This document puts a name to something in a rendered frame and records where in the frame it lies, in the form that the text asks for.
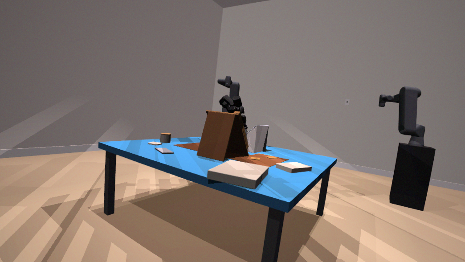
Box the white rectangular card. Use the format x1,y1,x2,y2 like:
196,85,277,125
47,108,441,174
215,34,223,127
155,147,174,154

